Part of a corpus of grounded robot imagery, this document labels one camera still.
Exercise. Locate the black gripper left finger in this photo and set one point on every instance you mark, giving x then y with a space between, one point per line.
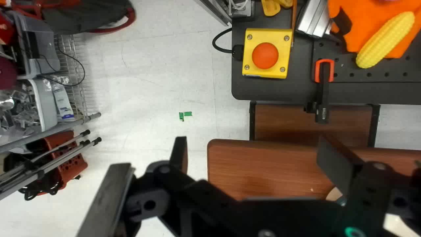
179 155

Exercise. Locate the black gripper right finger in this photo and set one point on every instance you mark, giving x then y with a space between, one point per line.
339 165

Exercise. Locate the yellow corn cob toy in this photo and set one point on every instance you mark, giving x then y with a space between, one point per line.
383 41

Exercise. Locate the orange plush toy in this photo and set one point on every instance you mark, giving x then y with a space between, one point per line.
356 20

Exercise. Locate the green tape marker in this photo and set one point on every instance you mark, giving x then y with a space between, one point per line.
184 115

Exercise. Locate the brown wooden table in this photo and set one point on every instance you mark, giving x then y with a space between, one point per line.
279 159

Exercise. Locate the black perforated workbench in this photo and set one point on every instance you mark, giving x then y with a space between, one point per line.
389 82

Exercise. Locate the orange black clamp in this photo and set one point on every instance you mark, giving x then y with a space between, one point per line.
322 77

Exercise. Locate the yellow emergency stop box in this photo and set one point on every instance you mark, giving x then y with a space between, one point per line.
266 53

